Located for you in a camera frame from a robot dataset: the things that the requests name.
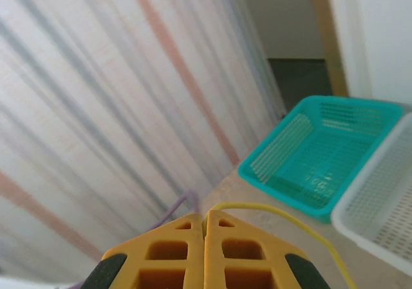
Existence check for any wooden door frame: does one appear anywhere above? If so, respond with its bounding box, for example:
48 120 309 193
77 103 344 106
307 0 350 97

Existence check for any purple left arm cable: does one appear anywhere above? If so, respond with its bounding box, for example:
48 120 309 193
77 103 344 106
69 188 201 289

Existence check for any teal plastic basket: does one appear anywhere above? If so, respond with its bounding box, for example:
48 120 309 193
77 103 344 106
237 95 405 225

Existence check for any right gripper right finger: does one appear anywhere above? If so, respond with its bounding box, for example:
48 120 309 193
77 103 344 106
203 209 332 289

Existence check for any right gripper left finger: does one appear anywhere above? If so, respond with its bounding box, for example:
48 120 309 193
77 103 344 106
82 214 205 289

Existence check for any white plastic basket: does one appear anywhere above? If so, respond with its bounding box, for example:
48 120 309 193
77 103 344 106
330 110 412 269

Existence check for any thin yellow cable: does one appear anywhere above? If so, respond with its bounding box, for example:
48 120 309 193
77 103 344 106
201 201 358 289

